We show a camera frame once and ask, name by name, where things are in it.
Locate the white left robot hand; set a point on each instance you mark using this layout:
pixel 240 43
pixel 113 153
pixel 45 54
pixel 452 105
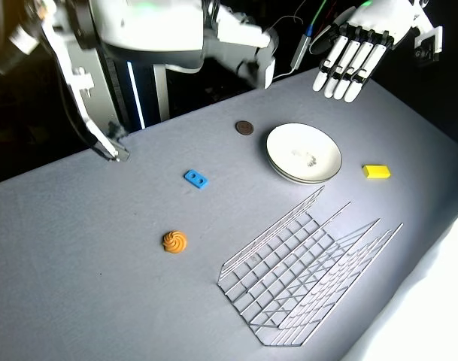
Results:
pixel 375 22

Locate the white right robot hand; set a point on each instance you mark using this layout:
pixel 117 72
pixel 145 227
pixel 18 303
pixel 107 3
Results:
pixel 149 26

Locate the white ceramic plate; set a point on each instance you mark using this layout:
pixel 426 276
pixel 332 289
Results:
pixel 304 150
pixel 292 179

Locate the white robot column blue light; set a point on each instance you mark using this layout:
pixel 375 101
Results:
pixel 104 101

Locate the brown round cookie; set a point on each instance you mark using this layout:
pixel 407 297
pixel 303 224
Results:
pixel 244 127

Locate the yellow rectangular block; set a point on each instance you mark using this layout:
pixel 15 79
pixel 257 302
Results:
pixel 377 172

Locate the blue block with two holes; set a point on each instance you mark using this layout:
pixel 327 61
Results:
pixel 196 179

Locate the orange swirl cookie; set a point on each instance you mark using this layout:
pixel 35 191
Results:
pixel 175 241

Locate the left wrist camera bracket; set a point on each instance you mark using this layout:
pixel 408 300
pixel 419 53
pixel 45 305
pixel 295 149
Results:
pixel 428 43

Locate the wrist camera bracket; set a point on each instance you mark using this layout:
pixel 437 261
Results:
pixel 428 43
pixel 82 80

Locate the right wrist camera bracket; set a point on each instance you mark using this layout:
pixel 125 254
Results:
pixel 82 80

